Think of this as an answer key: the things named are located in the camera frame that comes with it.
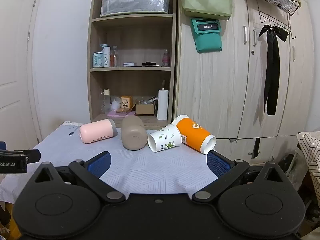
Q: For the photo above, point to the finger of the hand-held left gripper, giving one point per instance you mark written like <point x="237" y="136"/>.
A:
<point x="2" y="146"/>
<point x="30" y="155"/>

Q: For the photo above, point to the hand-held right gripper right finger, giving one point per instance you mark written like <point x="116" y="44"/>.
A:
<point x="218" y="165"/>

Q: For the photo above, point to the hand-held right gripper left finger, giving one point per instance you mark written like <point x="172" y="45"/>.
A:
<point x="99" y="164"/>

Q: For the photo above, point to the pink cup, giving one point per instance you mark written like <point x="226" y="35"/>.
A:
<point x="96" y="131"/>

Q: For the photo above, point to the orange paper cup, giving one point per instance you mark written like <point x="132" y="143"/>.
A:
<point x="192" y="132"/>

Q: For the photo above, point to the taupe cup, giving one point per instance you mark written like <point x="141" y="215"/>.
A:
<point x="133" y="132"/>

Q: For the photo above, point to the white leaf-print paper cup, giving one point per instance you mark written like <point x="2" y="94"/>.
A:
<point x="166" y="137"/>

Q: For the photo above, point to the white plastic mailer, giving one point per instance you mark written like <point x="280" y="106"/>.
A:
<point x="72" y="123"/>

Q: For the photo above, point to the pale textured tablecloth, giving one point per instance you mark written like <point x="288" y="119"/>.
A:
<point x="150" y="170"/>

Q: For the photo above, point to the pink flat box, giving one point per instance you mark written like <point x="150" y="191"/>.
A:
<point x="117" y="114"/>

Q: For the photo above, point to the clear bottle cream cap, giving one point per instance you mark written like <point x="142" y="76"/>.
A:
<point x="106" y="102"/>

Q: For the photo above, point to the wooden flower-print box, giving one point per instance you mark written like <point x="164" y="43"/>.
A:
<point x="126" y="102"/>

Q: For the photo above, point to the cardboard box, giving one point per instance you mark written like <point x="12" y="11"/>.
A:
<point x="145" y="110"/>

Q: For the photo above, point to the white door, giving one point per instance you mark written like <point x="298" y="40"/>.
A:
<point x="15" y="67"/>

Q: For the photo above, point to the wooden wardrobe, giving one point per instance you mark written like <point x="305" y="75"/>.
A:
<point x="220" y="85"/>

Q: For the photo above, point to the white paper towel roll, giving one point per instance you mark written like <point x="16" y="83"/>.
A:
<point x="162" y="105"/>

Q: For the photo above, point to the wooden shelf unit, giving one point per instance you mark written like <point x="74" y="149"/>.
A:
<point x="132" y="80"/>

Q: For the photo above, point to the geometric patterned cloth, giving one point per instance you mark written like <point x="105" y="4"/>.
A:
<point x="311" y="150"/>

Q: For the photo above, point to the light blue jar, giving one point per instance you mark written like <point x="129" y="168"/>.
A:
<point x="97" y="60"/>

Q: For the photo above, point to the white flat box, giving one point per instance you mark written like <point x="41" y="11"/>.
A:
<point x="129" y="64"/>

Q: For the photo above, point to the clear amber bottle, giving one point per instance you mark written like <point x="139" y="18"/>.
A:
<point x="114" y="58"/>

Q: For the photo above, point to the white pump bottle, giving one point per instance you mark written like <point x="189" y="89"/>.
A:
<point x="106" y="57"/>

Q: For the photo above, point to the black ribbon bow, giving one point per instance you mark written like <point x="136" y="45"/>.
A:
<point x="272" y="67"/>

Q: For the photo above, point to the black flat case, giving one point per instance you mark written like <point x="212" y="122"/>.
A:
<point x="150" y="64"/>

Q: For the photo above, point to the pink bottle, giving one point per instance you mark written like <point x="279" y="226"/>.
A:
<point x="165" y="59"/>

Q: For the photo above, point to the teal pouch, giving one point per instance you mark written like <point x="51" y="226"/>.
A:
<point x="207" y="40"/>

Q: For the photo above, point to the green fabric bag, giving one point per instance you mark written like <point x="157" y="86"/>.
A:
<point x="206" y="1"/>

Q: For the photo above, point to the grey storage box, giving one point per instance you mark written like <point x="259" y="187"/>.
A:
<point x="135" y="1"/>

